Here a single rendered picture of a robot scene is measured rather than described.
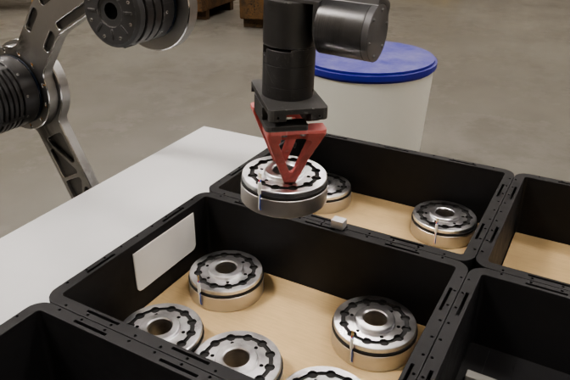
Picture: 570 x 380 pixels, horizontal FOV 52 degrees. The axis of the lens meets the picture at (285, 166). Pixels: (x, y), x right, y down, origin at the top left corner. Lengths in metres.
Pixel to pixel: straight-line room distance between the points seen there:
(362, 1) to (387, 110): 1.78
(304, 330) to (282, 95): 0.31
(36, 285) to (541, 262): 0.85
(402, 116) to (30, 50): 1.43
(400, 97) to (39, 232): 1.51
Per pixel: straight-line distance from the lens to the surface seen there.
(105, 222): 1.31
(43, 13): 1.51
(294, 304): 0.82
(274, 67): 0.62
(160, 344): 0.62
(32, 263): 1.23
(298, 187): 0.67
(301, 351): 0.75
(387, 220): 1.02
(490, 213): 0.87
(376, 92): 2.32
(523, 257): 0.98
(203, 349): 0.71
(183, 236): 0.86
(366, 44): 0.57
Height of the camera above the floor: 1.34
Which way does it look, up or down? 25 degrees down
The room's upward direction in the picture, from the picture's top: straight up
